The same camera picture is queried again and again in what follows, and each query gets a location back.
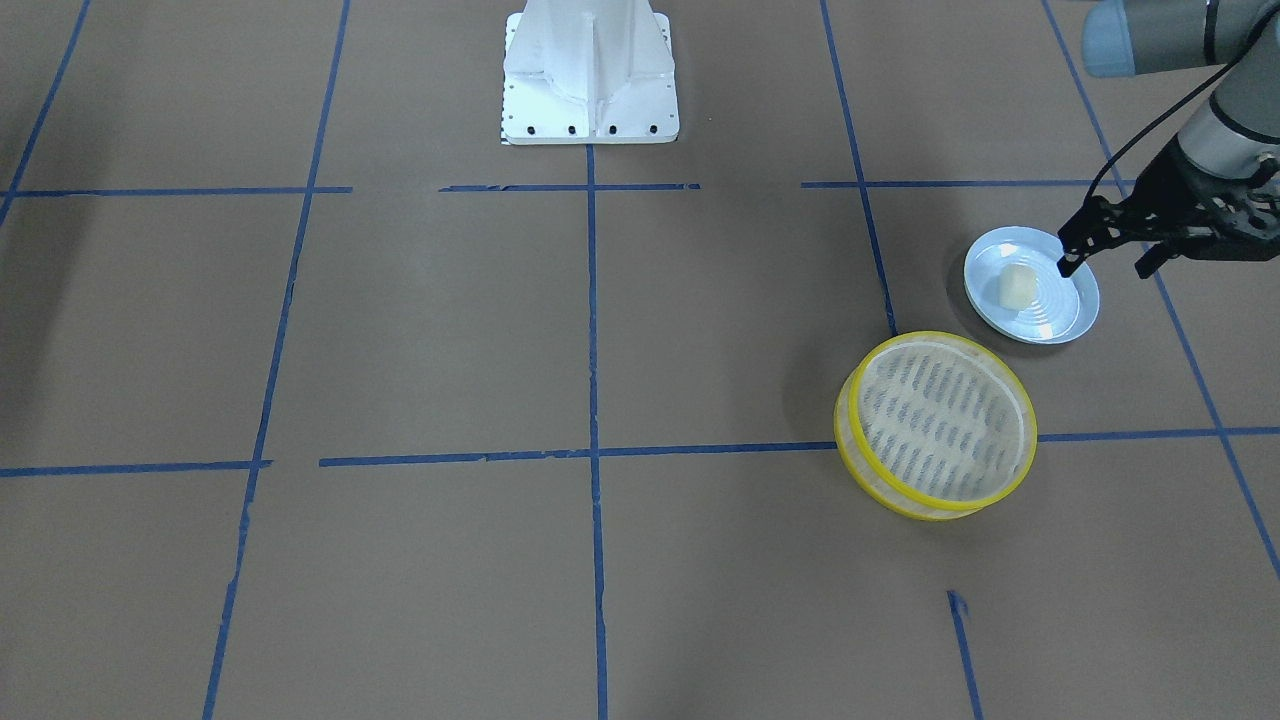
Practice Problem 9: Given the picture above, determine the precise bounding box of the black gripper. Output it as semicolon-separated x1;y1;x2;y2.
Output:
1057;140;1279;279

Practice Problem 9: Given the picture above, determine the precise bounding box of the cream white steamed bun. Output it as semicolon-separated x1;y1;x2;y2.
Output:
997;263;1039;313

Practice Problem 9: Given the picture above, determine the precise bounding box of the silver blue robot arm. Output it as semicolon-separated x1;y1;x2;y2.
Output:
1057;1;1279;278

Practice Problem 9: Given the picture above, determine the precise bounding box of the yellow rimmed bamboo steamer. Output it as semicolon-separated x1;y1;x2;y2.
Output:
833;331;1039;521

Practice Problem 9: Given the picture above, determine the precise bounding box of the light blue round plate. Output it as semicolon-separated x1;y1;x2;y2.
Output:
963;225;1101;345

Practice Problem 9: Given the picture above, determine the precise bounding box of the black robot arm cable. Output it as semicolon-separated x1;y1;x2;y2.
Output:
1085;18;1280;206

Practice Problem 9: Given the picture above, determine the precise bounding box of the white camera mast pedestal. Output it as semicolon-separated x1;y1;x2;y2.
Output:
500;1;681;146

